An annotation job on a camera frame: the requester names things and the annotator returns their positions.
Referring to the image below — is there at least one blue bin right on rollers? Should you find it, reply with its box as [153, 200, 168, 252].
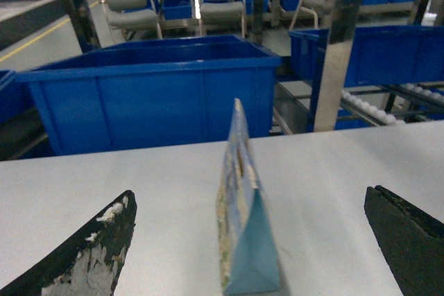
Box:
[289, 25, 443, 87]

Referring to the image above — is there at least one grey chair middle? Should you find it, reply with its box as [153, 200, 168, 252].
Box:
[196, 0, 247, 38]

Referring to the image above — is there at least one steel rack upright post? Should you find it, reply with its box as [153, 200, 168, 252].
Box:
[314, 0, 361, 132]

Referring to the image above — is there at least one flower gift bag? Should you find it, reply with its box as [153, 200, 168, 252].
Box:
[216, 99, 280, 295]

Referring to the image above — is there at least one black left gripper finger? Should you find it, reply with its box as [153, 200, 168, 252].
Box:
[1, 190, 137, 295]

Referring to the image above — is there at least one large blue bin left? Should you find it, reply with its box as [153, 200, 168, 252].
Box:
[15, 35, 282, 155]

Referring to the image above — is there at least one grey chair left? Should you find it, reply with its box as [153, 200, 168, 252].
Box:
[99, 0, 163, 40]

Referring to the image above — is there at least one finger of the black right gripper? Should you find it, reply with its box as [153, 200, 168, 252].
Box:
[364, 185, 443, 295]

